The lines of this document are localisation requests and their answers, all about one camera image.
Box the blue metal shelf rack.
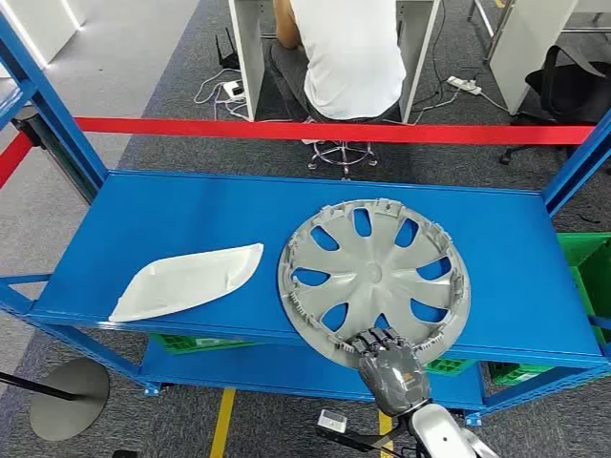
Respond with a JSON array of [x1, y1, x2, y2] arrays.
[[0, 12, 611, 431]]

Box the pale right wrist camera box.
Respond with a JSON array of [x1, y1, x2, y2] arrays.
[[317, 409, 347, 435]]

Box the black stanchion post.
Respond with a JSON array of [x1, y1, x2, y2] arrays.
[[0, 359, 111, 443]]

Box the black router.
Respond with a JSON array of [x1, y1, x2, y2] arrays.
[[214, 28, 242, 71]]

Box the white power strip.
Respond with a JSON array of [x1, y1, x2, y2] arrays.
[[446, 75, 483, 96]]

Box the black office chair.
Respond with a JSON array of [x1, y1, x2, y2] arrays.
[[500, 44, 611, 167]]

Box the white plastic trim part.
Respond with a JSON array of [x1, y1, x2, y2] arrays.
[[108, 242, 264, 323]]

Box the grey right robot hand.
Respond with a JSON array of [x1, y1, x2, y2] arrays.
[[350, 327, 431, 417]]

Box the chrome stanchion post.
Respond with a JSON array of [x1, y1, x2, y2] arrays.
[[10, 104, 99, 205]]

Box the green plastic crate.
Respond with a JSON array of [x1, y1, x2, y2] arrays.
[[489, 361, 555, 386], [150, 335, 258, 355], [556, 232, 611, 345], [424, 359, 478, 378]]

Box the grey plastic wheel hubcap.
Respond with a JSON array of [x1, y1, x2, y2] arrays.
[[277, 198, 472, 371]]

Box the person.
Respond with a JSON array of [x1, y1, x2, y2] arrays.
[[270, 0, 406, 124]]

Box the chrome stool base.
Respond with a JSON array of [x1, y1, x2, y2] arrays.
[[307, 139, 378, 181]]

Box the black camera mount strap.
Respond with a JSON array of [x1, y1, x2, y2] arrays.
[[316, 427, 412, 454]]

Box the white cable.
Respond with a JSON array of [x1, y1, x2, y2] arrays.
[[193, 68, 254, 122]]

